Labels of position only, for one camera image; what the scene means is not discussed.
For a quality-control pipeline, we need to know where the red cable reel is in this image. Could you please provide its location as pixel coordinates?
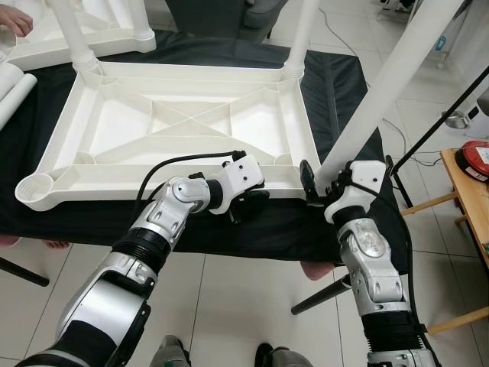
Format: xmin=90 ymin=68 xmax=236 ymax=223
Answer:
xmin=456 ymin=140 xmax=489 ymax=183

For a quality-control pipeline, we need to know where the person left hand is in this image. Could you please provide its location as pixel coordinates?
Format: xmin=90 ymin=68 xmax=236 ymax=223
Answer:
xmin=0 ymin=6 xmax=35 ymax=37

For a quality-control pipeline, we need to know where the white wire rolling rack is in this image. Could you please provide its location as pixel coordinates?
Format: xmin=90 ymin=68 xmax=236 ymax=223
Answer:
xmin=397 ymin=0 xmax=452 ymax=53

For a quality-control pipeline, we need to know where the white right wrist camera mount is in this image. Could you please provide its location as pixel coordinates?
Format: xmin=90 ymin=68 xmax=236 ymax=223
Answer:
xmin=325 ymin=159 xmax=388 ymax=222

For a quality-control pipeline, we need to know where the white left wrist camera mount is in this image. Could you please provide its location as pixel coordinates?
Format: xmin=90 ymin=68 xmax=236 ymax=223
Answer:
xmin=212 ymin=151 xmax=266 ymax=211

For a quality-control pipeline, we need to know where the person bare foot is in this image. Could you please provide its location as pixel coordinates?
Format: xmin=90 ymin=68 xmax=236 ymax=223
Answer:
xmin=0 ymin=233 xmax=70 ymax=252

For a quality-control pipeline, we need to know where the grey robot left leg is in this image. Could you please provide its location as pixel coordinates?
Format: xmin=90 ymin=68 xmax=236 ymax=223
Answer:
xmin=149 ymin=334 xmax=192 ymax=367

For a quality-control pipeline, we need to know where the black table leg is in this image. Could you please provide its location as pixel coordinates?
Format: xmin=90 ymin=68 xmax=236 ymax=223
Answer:
xmin=290 ymin=274 xmax=354 ymax=316
xmin=0 ymin=256 xmax=50 ymax=287

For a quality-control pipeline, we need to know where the grey robot right leg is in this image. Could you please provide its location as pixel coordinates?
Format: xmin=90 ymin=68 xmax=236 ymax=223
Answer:
xmin=254 ymin=342 xmax=314 ymax=367

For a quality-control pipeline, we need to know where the white plastic table top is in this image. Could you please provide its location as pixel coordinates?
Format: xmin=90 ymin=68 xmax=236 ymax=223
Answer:
xmin=15 ymin=60 xmax=337 ymax=212
xmin=6 ymin=0 xmax=159 ymax=71

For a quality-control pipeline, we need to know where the black stand pole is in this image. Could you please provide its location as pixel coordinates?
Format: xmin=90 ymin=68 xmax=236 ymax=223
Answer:
xmin=401 ymin=69 xmax=489 ymax=211

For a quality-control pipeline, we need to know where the white floor appliance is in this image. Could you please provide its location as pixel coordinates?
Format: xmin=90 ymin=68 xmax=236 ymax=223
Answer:
xmin=466 ymin=92 xmax=489 ymax=127

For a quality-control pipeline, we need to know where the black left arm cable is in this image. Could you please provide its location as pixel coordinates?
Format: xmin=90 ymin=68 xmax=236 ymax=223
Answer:
xmin=134 ymin=150 xmax=247 ymax=222

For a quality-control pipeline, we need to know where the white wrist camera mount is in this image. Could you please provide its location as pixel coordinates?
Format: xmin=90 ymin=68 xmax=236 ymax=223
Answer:
xmin=212 ymin=151 xmax=266 ymax=211
xmin=325 ymin=159 xmax=388 ymax=222

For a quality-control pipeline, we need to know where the wooden side table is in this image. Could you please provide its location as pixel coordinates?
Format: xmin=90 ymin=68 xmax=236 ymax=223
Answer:
xmin=401 ymin=149 xmax=489 ymax=336

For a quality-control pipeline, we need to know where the grey robot leg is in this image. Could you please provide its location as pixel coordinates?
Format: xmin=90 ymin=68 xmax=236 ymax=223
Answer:
xmin=149 ymin=334 xmax=192 ymax=367
xmin=254 ymin=342 xmax=314 ymax=367

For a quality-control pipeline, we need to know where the metal bowl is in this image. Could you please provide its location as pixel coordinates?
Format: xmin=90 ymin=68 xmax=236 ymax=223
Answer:
xmin=445 ymin=111 xmax=471 ymax=129

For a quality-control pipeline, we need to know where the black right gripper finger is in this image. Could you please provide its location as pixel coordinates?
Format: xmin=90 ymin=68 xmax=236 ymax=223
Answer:
xmin=300 ymin=159 xmax=318 ymax=203

